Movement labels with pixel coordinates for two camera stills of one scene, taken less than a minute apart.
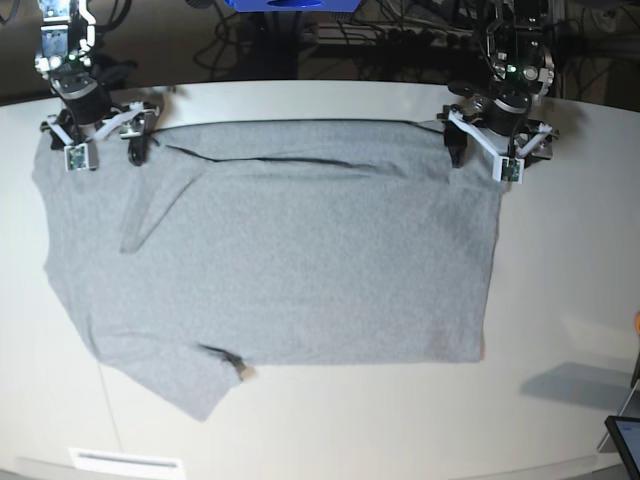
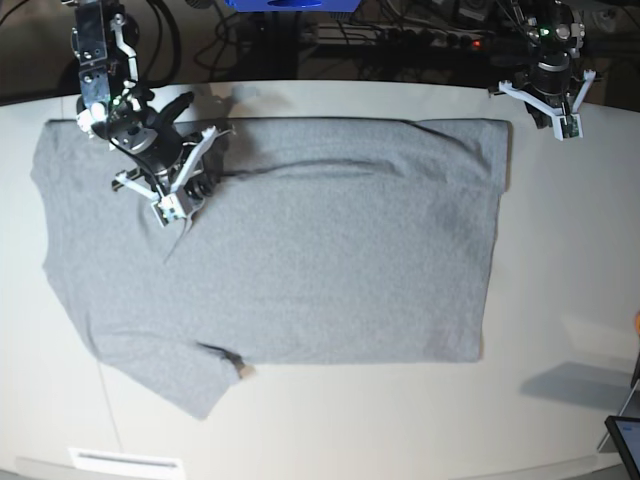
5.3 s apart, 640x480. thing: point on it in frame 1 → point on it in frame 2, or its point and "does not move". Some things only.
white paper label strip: (127, 463) does not move
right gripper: (90, 103) → (159, 149)
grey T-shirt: (277, 243) does not move
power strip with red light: (457, 42) does not move
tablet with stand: (624, 429) does not move
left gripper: (505, 114) → (551, 78)
